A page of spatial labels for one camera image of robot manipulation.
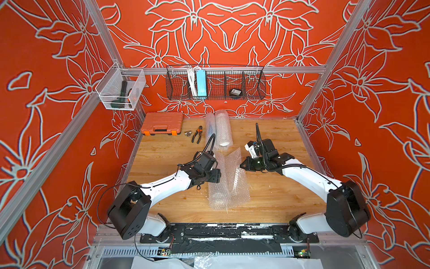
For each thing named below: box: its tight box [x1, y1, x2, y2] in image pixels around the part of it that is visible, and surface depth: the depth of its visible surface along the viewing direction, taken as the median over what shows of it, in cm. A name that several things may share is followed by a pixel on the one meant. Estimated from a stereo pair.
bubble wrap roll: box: [214, 109, 233, 149], surface depth 105 cm
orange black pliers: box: [191, 125, 204, 145], surface depth 112 cm
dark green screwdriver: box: [110, 80, 128, 109], surface depth 82 cm
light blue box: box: [195, 70, 208, 97], surface depth 92 cm
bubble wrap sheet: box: [208, 146, 251, 210], surface depth 83 cm
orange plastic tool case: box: [141, 112, 184, 136], surface depth 116 cm
